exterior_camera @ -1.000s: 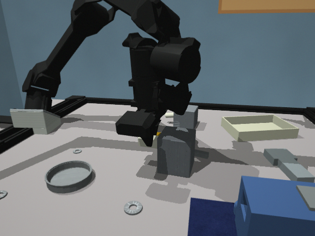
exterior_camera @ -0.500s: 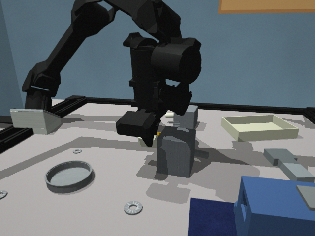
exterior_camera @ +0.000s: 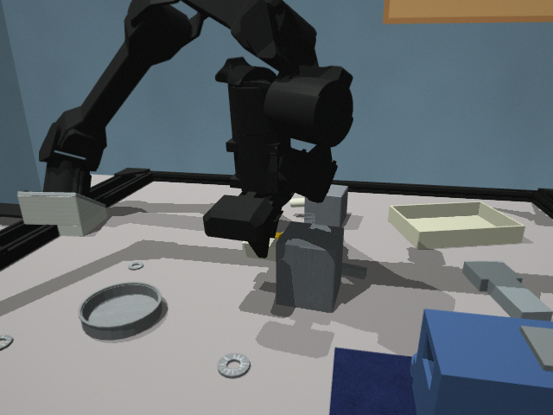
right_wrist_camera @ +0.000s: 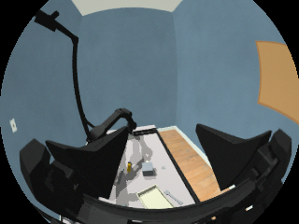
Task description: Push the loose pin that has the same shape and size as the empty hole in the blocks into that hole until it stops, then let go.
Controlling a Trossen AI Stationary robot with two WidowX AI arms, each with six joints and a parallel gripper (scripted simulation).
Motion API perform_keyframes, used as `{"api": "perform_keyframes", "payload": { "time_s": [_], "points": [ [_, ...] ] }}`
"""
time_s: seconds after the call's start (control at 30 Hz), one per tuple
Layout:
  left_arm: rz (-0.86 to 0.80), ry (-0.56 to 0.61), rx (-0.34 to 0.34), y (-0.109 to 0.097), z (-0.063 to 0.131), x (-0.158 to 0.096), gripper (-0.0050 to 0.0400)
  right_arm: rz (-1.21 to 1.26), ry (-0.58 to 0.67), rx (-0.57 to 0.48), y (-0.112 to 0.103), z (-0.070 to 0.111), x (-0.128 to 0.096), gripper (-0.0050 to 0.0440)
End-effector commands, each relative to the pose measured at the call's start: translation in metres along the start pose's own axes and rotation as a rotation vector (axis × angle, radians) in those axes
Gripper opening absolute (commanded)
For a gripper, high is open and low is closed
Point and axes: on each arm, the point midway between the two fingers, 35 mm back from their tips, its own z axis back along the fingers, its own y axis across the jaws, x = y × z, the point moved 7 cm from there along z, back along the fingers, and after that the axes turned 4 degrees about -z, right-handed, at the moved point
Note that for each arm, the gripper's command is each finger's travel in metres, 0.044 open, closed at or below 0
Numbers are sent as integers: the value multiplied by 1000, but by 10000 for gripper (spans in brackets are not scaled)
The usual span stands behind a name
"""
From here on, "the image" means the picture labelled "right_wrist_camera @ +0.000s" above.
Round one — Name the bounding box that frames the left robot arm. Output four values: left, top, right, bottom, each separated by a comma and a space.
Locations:
86, 108, 137, 143

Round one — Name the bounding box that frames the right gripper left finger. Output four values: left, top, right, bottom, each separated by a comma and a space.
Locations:
45, 126, 128, 199

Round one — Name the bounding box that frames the beige shallow open tray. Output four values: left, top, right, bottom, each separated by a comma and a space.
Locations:
137, 184, 174, 209

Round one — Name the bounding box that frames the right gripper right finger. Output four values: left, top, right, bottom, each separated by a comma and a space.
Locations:
195, 123, 272, 191

